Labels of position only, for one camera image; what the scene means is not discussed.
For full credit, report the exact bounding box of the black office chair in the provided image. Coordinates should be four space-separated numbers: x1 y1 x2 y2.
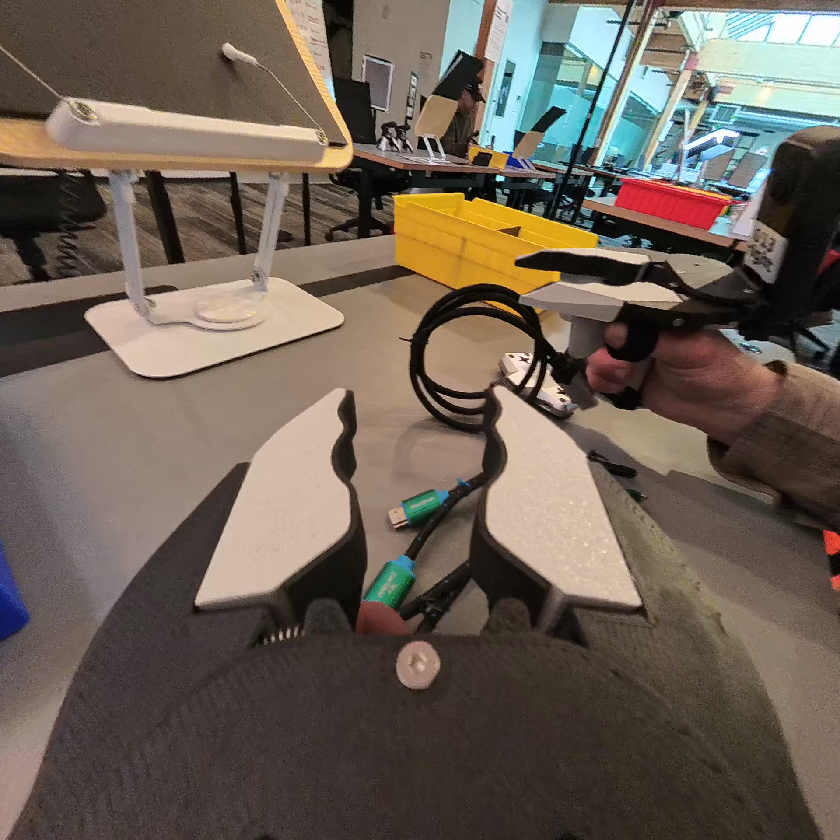
325 77 396 240

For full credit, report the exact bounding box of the blue plastic bin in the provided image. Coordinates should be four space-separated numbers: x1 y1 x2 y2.
0 538 30 643

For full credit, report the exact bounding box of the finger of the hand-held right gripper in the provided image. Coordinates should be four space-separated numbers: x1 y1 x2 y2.
515 248 651 284
518 282 686 322

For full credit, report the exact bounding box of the pale hdmi port block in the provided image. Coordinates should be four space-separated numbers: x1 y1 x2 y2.
499 353 578 419

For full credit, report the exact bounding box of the black floor stand pole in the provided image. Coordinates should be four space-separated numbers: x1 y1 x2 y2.
545 0 641 221

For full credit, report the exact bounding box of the person's right hand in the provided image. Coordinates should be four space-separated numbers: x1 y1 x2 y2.
584 325 785 444

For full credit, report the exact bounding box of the red plastic bin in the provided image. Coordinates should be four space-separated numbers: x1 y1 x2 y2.
613 176 732 231

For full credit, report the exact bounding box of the black braided hdmi cable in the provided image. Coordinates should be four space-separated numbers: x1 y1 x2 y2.
400 283 599 434

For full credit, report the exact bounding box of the black cable with green plugs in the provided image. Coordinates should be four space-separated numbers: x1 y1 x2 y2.
360 472 490 634

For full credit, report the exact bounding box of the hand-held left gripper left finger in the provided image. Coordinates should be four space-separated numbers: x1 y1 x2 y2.
194 387 368 634

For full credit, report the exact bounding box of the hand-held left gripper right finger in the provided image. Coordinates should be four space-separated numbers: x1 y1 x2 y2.
469 386 644 634

